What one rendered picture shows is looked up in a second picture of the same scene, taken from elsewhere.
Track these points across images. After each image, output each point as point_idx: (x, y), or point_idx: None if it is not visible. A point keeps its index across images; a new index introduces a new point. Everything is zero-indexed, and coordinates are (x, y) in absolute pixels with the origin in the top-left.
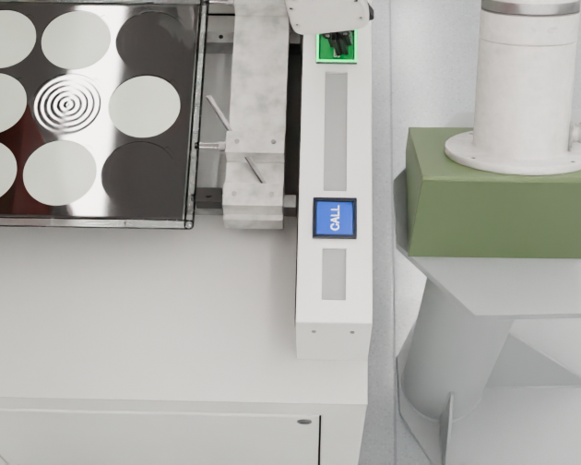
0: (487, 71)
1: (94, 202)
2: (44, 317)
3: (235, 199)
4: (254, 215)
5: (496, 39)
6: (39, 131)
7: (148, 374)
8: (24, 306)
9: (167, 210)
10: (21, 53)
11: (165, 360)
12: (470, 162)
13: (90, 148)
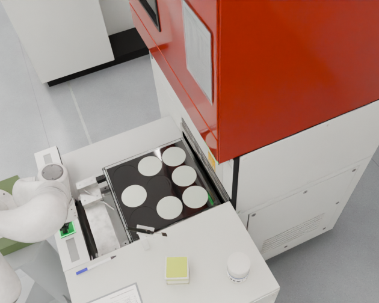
0: None
1: (134, 162)
2: (141, 145)
3: (90, 178)
4: None
5: None
6: (163, 174)
7: (106, 144)
8: (148, 145)
9: (111, 169)
10: (184, 195)
11: (103, 149)
12: (3, 190)
13: (144, 176)
